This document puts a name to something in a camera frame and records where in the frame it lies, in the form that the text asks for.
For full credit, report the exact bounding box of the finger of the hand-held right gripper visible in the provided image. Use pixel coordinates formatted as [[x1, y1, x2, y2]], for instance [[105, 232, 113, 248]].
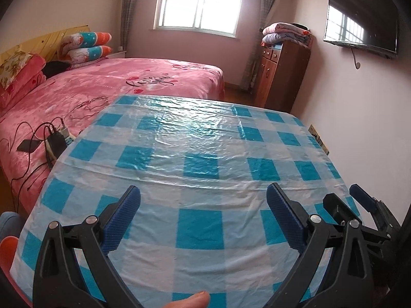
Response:
[[323, 193, 365, 228], [349, 184, 402, 232]]

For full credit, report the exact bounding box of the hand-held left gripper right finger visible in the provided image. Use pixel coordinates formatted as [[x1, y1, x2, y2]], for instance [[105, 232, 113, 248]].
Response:
[[266, 183, 375, 308]]

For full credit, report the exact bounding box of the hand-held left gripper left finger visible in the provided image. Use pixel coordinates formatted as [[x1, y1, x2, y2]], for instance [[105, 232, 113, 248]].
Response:
[[32, 185, 145, 308]]

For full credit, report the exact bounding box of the white power strip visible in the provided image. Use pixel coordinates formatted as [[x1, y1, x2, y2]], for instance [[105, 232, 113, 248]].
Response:
[[45, 124, 76, 164]]

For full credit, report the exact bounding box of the black power adapter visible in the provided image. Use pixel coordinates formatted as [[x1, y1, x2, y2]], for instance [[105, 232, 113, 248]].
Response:
[[46, 128, 68, 166]]

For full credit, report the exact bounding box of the person's leg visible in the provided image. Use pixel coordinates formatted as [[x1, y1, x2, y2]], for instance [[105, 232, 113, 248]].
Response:
[[0, 212, 25, 243]]

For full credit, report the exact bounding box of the blue checked plastic tablecloth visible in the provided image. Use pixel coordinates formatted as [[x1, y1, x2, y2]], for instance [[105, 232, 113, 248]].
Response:
[[10, 94, 363, 308]]

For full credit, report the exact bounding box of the black phone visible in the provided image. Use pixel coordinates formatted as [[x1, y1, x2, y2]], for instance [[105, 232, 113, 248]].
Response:
[[17, 139, 41, 153]]

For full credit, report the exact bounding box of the red plastic stool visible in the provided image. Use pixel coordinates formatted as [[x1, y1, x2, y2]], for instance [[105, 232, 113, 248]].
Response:
[[0, 236, 20, 296]]

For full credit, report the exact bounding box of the brown wooden cabinet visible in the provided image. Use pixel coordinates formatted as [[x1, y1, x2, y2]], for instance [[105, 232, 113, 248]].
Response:
[[254, 40, 311, 113]]

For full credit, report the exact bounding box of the pink bed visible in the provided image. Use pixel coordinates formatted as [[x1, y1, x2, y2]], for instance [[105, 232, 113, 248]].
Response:
[[0, 57, 225, 219]]

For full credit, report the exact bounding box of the dark cloth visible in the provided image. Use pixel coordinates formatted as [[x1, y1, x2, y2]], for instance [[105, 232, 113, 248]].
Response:
[[43, 61, 73, 79]]

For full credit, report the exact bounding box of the cartoon print bolster pillow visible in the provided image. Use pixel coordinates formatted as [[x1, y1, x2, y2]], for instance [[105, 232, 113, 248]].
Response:
[[66, 45, 114, 69], [61, 31, 113, 52]]

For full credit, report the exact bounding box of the pink pillow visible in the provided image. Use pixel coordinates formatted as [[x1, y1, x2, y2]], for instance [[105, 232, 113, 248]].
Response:
[[0, 54, 47, 110]]

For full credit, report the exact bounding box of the folded pink quilt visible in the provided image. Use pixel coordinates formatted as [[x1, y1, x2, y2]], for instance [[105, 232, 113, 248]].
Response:
[[261, 22, 311, 47]]

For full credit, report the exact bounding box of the yellow floral pillow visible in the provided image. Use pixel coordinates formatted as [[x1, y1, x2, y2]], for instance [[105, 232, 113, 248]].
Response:
[[0, 51, 33, 89]]

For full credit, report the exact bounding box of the yellow headboard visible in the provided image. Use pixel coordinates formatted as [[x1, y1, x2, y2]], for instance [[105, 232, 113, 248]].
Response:
[[0, 24, 89, 59]]

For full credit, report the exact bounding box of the grey checked curtain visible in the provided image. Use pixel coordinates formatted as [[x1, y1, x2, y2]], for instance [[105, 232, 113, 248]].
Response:
[[241, 0, 285, 92], [120, 0, 142, 52]]

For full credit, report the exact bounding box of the window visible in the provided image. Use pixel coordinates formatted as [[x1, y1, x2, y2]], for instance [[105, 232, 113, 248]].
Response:
[[149, 0, 246, 37]]

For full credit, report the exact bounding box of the wall socket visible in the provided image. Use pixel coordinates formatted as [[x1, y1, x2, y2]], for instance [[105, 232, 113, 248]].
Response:
[[308, 123, 331, 155]]

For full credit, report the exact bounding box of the black cable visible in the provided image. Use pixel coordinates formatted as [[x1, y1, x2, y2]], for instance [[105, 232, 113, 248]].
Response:
[[10, 120, 65, 212]]

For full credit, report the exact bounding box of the television cable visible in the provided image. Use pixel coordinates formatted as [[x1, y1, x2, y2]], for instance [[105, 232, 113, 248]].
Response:
[[350, 46, 362, 70]]

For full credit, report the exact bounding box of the wall mounted television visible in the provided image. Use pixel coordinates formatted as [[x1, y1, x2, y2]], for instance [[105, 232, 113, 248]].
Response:
[[323, 0, 400, 60]]

